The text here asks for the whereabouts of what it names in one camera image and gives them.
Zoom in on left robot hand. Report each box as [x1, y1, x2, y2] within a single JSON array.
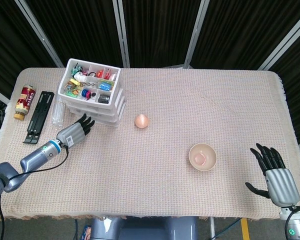
[[56, 113, 96, 148]]

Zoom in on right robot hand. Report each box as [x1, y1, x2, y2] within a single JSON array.
[[244, 142, 300, 208]]

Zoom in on white plastic drawer organizer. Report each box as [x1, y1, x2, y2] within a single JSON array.
[[56, 58, 128, 128]]

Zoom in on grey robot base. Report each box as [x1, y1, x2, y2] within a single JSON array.
[[89, 216, 198, 240]]

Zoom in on clear plastic tube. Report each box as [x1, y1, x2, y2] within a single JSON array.
[[51, 96, 66, 129]]

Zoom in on black folding stand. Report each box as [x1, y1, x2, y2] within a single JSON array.
[[22, 90, 55, 145]]

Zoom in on colourful candy wrappers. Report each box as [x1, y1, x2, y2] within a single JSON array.
[[63, 83, 81, 97]]

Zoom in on Costa coffee bottle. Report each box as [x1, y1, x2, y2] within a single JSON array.
[[13, 84, 38, 122]]

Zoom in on blue green packet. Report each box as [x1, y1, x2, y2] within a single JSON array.
[[97, 80, 115, 91]]

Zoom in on peach ball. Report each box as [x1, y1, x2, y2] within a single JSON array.
[[134, 113, 151, 129]]

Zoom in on red white packet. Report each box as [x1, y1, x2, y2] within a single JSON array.
[[104, 67, 117, 81]]

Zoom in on beige bowl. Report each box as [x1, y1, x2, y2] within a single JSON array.
[[188, 142, 218, 172]]

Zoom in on metal table leg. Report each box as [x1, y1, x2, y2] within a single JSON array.
[[208, 216, 216, 238]]

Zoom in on beige woven tablecloth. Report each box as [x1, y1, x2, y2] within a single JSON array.
[[0, 66, 300, 221]]

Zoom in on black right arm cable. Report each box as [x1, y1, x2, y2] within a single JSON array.
[[284, 205, 300, 240]]

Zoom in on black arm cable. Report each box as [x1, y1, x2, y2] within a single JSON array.
[[284, 205, 300, 240], [0, 143, 70, 240]]

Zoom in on blue cable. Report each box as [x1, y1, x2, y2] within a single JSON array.
[[213, 216, 242, 238]]

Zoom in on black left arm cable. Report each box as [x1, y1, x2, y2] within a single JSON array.
[[0, 143, 70, 240]]

